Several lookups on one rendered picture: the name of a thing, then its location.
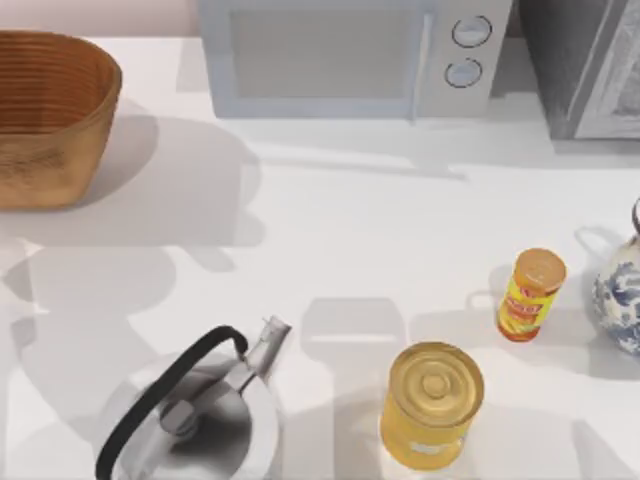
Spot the pale microwave oven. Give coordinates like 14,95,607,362
193,0,515,121

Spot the large yellow can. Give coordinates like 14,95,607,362
379,341,486,472

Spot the small orange and yellow can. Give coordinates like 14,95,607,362
495,248,568,343

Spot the microwave knob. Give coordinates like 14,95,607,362
451,14,494,47
444,57,484,90

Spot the brown woven basket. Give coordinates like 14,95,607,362
0,30,124,211

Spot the blue and white porcelain vase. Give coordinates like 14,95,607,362
592,196,640,357

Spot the microwave door handle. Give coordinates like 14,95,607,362
410,12,433,126

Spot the silver kettle with black handle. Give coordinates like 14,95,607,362
94,314,293,480

